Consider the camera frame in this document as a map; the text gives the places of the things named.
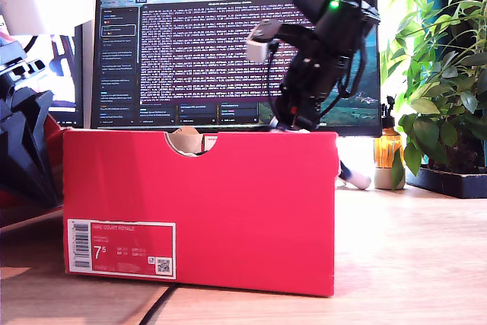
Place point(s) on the black Huawei monitor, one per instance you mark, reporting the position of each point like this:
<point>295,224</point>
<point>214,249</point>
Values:
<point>190,55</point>

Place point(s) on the red Nike shoebox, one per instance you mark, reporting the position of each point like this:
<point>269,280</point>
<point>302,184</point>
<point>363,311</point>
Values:
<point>228,211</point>

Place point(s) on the white curved controller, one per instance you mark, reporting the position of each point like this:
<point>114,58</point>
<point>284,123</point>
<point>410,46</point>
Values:
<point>361,181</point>

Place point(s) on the green leafy houseplant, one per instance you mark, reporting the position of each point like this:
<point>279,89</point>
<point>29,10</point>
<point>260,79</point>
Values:
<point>426,131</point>

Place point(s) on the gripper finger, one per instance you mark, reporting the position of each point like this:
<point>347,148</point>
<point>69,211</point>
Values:
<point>9,146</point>
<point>285,115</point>
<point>38,169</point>
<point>308,119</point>

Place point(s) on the amber pump bottle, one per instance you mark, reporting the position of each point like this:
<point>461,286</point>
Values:
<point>384,146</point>

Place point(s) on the black rectangular planter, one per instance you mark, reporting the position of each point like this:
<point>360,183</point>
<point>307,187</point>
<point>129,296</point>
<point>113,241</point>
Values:
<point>449,186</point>

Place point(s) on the white camera box on bracket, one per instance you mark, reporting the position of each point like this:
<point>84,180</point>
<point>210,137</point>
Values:
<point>38,13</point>
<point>258,49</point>

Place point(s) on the black computer monitor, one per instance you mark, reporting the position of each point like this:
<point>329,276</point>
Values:
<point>68,121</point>

